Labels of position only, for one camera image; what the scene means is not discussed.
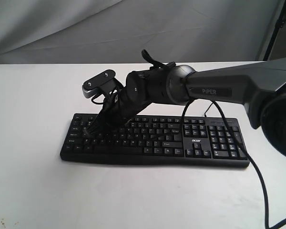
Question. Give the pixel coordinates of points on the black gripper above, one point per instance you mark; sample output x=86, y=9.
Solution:
x=122, y=106

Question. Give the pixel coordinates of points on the black acer keyboard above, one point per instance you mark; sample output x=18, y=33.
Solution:
x=153, y=140

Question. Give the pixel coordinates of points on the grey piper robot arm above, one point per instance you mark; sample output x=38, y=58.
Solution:
x=259, y=87

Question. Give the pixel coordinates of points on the grey backdrop cloth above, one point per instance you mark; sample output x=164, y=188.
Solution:
x=116, y=31

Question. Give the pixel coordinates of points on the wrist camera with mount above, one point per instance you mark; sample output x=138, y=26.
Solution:
x=103, y=84

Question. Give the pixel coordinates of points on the black metal stand frame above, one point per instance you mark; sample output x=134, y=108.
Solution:
x=276, y=48

